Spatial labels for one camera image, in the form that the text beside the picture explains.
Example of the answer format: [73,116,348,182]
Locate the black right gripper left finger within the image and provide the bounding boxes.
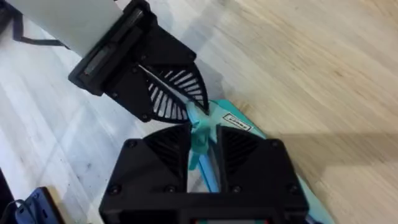
[104,123,192,197]

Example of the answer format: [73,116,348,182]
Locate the teal soft zip bag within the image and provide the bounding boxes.
[185,99,336,224]

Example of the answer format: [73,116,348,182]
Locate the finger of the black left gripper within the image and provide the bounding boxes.
[104,64,190,124]
[133,22,210,114]

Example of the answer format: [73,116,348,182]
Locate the blue box device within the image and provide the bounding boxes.
[14,185,67,224]

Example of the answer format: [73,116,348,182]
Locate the black cable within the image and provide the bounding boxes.
[0,2,71,50]

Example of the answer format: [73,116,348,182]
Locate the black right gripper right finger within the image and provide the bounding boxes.
[216,124,307,197]

